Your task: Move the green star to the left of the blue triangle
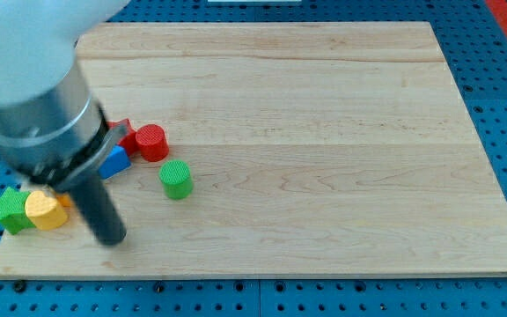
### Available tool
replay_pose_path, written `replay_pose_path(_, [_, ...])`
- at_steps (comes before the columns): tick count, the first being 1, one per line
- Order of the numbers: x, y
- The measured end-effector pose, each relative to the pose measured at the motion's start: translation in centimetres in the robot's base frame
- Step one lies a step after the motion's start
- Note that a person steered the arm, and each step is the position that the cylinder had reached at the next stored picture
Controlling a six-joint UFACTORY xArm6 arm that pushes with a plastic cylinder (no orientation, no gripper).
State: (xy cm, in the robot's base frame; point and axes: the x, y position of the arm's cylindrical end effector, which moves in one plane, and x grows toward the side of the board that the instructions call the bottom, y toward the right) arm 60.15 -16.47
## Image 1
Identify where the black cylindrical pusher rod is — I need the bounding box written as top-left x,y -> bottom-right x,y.
69,173 -> 127,246

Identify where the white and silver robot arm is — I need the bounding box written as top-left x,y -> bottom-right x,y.
0,0 -> 129,246

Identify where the blue triangle block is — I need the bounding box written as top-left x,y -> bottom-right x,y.
98,145 -> 131,179

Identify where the red star block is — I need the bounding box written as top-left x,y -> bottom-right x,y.
107,118 -> 138,157

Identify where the green star block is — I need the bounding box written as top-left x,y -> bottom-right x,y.
0,187 -> 35,235

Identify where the orange block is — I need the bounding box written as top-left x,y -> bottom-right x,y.
55,194 -> 74,208

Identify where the yellow heart block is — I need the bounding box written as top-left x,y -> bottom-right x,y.
25,190 -> 69,231

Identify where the red cylinder block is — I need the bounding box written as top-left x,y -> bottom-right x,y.
136,124 -> 169,162

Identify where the green cylinder block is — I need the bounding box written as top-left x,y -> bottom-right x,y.
158,159 -> 194,200

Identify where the wooden board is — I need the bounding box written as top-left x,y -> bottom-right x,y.
0,22 -> 507,280

